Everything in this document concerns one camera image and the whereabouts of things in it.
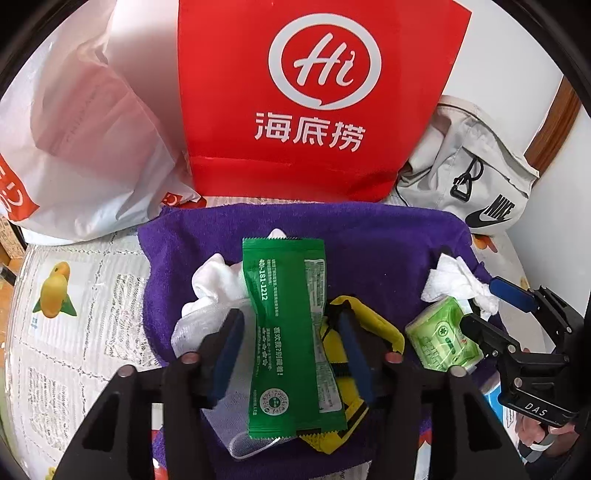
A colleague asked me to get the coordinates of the white mesh drawstring bag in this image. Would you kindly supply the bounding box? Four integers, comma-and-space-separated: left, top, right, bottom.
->
170, 302, 288, 461

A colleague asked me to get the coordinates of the blue tissue pack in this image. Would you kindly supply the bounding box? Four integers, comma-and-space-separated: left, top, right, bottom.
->
479, 382, 529, 464

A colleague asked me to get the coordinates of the purple towel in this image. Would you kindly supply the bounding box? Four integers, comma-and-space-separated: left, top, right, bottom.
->
137, 200, 503, 480

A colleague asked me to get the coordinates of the white plastic shopping bag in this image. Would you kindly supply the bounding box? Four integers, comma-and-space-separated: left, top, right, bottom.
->
0, 0, 209, 246

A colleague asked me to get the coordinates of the small green tissue pack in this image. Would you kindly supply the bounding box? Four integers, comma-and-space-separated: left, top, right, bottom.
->
405, 296, 485, 374

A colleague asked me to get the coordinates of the fruit printed tablecloth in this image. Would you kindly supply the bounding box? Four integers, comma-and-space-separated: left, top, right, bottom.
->
9, 194, 532, 480

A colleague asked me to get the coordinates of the white sock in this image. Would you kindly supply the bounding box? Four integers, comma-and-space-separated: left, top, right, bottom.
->
181, 257, 253, 325

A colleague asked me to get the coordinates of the grey waist bag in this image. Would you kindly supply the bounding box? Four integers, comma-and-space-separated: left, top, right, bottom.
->
396, 95, 541, 237

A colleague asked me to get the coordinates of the person's right hand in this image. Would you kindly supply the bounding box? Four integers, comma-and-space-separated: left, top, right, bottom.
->
517, 413, 589, 464

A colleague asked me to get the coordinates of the wooden door frame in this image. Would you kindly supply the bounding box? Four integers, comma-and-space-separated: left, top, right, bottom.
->
525, 76, 584, 180

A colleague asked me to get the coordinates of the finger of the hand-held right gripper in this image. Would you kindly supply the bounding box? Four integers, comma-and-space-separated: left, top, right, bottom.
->
489, 277, 572, 320
459, 314, 528, 370

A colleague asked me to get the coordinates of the green foil packet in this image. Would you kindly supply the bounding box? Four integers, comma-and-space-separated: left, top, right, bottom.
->
242, 236, 348, 439

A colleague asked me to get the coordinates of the red paper bag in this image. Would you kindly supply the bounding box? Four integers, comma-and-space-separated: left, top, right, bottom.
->
178, 0, 473, 205

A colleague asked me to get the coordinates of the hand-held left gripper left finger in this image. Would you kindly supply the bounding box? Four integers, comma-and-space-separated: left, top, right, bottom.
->
53, 308, 246, 480

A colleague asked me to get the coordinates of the white tissue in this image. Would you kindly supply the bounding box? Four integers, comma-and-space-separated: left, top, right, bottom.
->
419, 253, 501, 319

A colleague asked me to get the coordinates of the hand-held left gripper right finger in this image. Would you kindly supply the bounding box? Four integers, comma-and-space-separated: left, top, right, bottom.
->
338, 313, 527, 480

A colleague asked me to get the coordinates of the yellow mesh pouch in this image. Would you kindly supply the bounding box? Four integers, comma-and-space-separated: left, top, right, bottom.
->
297, 296, 406, 456

